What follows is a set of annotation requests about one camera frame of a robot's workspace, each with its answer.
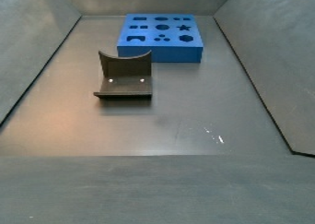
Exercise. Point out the black curved holder stand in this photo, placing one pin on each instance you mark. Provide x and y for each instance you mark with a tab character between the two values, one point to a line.
125	70

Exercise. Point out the blue shape sorter block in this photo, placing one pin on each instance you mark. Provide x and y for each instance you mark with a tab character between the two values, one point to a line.
168	35

